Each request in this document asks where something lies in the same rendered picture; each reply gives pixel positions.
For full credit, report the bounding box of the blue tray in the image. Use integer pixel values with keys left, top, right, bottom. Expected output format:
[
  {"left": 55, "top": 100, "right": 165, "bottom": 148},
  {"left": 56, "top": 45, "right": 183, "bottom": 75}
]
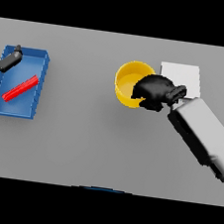
[{"left": 0, "top": 44, "right": 52, "bottom": 122}]

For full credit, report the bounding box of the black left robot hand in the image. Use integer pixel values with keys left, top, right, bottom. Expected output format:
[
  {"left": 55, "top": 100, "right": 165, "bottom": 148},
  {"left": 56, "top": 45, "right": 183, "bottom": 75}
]
[{"left": 0, "top": 33, "right": 26, "bottom": 85}]

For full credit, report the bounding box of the yellow bowl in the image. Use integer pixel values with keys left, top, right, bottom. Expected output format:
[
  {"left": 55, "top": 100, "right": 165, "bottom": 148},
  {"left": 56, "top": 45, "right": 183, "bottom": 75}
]
[{"left": 111, "top": 57, "right": 159, "bottom": 111}]

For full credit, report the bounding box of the red beaker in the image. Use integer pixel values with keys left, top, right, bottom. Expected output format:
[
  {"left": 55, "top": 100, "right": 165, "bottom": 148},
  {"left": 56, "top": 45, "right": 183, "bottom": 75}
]
[{"left": 0, "top": 70, "right": 41, "bottom": 107}]

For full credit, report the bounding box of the pale square measuring scale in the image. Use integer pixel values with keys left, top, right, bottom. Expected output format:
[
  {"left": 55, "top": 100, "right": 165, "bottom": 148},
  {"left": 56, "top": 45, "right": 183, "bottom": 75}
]
[{"left": 157, "top": 60, "right": 205, "bottom": 100}]

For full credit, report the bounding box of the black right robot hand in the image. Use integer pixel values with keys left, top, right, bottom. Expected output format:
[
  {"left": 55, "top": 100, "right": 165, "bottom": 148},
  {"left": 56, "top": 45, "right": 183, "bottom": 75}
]
[{"left": 129, "top": 71, "right": 189, "bottom": 117}]

